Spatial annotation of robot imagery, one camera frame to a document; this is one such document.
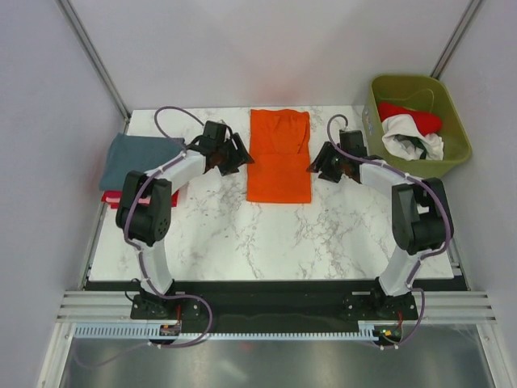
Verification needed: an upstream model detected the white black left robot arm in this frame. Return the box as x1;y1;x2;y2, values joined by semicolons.
116;120;254;318

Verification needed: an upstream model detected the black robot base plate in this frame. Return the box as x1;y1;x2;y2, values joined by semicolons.
130;280;418;332

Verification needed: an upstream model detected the folded pink t-shirt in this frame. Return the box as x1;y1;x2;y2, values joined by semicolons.
103;192;150;207

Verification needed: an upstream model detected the aluminium frame post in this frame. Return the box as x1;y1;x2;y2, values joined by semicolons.
56;0;131;123
430;0;485;80

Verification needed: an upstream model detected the white garment in bin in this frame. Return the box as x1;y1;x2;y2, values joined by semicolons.
381;114;444;161

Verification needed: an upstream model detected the folded red t-shirt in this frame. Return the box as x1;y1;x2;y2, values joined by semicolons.
101;191;179;209

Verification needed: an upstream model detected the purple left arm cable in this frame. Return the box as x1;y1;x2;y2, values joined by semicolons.
123;106;215;348

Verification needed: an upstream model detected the right aluminium frame post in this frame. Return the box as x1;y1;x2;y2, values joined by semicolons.
430;0;485;80

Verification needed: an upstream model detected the folded grey-blue t-shirt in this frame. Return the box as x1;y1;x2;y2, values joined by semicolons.
99;133;185;192

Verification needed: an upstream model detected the red garment in bin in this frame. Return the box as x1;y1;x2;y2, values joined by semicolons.
377;102;443;136

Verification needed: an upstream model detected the olive green plastic bin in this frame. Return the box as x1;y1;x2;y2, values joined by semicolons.
362;74;472;178

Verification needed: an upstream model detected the white slotted cable duct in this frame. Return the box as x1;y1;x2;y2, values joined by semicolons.
74;321;401;342

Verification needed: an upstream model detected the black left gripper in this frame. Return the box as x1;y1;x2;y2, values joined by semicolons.
216;133;254;177

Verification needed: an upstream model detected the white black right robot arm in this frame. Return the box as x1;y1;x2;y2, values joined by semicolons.
308;131;454;318

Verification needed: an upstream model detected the orange t-shirt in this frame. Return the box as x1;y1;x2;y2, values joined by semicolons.
246;109;312;204

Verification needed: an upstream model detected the left aluminium frame post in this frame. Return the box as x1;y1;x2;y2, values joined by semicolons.
56;0;131;123

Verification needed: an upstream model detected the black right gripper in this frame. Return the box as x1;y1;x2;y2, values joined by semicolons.
306;141;348;183

